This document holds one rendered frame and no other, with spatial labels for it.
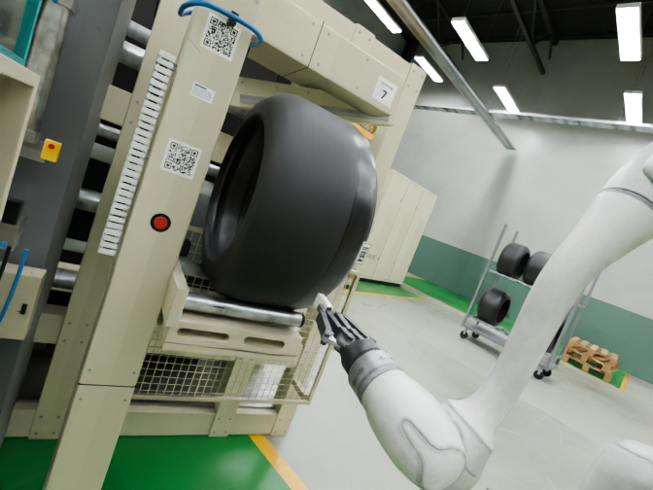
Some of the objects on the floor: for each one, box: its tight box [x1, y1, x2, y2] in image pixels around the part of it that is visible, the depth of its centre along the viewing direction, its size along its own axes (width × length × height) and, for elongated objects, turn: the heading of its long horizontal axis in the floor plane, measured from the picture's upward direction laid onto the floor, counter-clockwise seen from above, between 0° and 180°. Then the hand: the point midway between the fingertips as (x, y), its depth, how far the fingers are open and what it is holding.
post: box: [42, 0, 264, 490], centre depth 92 cm, size 13×13×250 cm
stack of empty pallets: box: [562, 336, 620, 382], centre depth 752 cm, size 127×90×43 cm
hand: (324, 306), depth 83 cm, fingers closed
